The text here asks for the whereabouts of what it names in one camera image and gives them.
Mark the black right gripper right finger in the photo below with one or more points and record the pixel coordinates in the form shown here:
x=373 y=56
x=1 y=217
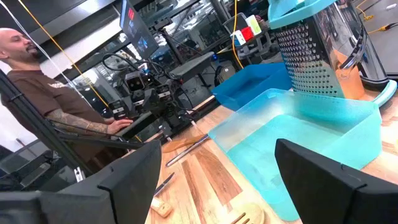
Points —
x=342 y=199

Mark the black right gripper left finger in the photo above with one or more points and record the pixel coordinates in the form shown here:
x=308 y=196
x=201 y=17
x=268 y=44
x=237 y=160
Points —
x=93 y=205

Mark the silver metal spoon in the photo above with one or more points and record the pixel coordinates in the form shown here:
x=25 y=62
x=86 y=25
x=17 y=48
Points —
x=186 y=151

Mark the wooden spatula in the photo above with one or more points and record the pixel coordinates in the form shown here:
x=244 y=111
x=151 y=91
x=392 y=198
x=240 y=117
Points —
x=161 y=208

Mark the silver metal table knife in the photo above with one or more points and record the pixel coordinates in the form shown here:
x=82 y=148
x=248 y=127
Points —
x=164 y=184

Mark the wooden spork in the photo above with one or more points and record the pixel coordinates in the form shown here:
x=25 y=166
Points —
x=253 y=214

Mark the teal translucent plastic bin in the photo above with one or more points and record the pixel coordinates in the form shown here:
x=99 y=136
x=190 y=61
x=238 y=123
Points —
x=280 y=130

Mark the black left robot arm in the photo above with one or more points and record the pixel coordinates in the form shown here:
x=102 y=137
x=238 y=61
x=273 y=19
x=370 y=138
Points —
x=177 y=118

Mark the grey desk top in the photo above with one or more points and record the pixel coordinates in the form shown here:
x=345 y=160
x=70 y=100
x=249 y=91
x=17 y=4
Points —
x=192 y=65

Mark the black computer monitor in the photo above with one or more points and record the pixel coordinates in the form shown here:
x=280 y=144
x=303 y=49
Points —
x=138 y=28

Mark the person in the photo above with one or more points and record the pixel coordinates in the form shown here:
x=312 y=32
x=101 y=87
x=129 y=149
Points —
x=49 y=93

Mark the blue plastic bin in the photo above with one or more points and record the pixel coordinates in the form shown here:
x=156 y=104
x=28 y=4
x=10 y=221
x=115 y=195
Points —
x=248 y=84

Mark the white blue box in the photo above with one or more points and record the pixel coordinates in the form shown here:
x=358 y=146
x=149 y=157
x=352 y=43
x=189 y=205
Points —
x=238 y=38

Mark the small red box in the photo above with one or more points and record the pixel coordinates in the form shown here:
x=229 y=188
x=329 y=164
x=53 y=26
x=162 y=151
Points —
x=247 y=33

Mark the white green box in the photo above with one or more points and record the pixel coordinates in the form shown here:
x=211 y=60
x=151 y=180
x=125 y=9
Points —
x=253 y=25

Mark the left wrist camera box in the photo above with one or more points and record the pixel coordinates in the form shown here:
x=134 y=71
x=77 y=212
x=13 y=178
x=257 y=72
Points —
x=135 y=82

